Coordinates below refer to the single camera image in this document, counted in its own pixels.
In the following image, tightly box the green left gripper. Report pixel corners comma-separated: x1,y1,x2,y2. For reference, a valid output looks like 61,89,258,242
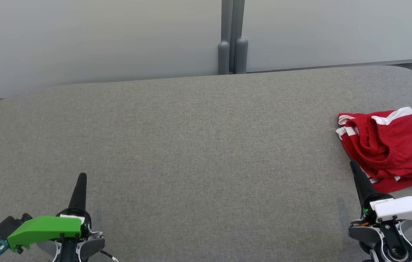
7,172,93,254

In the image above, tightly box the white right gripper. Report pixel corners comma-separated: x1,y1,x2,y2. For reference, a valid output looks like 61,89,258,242
349,160,412,223

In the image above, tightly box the red shirt with white sleeves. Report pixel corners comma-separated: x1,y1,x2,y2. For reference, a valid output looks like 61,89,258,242
336,113,412,194

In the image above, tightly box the black white braided cable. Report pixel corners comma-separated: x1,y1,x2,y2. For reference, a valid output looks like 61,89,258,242
98,248,119,262

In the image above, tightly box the grey partition post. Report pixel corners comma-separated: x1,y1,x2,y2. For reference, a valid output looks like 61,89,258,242
232,0,249,74
218,0,233,75

